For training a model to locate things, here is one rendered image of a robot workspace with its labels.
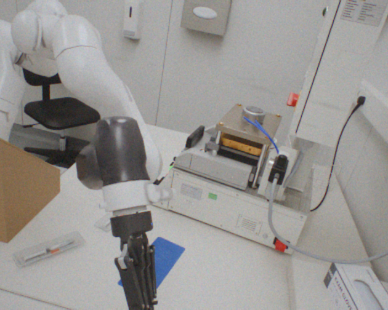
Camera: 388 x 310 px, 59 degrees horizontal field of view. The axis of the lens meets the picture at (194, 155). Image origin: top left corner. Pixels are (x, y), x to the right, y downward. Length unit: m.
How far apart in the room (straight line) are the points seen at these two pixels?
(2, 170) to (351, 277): 0.95
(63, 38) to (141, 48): 1.93
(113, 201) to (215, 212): 0.61
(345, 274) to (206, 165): 0.50
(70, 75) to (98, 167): 0.23
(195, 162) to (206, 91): 1.61
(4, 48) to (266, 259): 1.04
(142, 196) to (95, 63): 0.33
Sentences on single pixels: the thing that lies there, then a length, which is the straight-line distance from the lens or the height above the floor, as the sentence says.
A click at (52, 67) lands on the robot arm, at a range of 1.26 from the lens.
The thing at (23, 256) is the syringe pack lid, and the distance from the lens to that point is 1.05.
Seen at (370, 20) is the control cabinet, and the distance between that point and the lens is 0.97.
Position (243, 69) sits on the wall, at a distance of 2.63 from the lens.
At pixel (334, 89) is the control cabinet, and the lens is 0.98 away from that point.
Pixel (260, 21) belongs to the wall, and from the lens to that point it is 2.58.
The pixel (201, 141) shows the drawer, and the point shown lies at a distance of 1.28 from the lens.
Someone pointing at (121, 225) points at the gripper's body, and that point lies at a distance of 0.62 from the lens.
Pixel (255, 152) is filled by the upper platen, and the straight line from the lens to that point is 1.12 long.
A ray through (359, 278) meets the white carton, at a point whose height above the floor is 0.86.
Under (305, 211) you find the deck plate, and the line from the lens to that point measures 1.12.
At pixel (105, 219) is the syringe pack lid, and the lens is 1.15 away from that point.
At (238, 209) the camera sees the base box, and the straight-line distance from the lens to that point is 1.15.
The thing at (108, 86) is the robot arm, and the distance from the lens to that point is 0.79.
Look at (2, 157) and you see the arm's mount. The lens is 0.98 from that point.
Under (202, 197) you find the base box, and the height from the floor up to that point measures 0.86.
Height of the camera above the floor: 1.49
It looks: 26 degrees down
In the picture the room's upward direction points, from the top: 11 degrees clockwise
